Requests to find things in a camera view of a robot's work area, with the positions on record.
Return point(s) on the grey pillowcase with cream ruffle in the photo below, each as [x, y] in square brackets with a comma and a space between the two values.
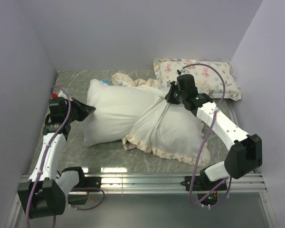
[166, 130]

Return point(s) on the white pillow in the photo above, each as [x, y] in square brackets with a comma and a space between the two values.
[117, 110]

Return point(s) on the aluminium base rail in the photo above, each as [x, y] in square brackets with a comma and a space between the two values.
[142, 191]

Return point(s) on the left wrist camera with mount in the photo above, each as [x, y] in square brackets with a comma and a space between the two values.
[60, 96]

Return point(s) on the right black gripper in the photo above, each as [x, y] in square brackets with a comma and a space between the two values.
[169, 97]

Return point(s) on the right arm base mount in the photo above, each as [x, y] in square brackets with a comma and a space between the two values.
[205, 192]

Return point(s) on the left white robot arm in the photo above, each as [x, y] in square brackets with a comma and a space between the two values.
[45, 194]

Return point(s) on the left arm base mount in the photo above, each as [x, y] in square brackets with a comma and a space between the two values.
[85, 187]

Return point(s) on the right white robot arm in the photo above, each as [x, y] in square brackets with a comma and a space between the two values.
[245, 152]

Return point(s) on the animal print pillow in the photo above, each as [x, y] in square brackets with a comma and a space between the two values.
[215, 74]

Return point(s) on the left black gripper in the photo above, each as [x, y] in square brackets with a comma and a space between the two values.
[84, 110]

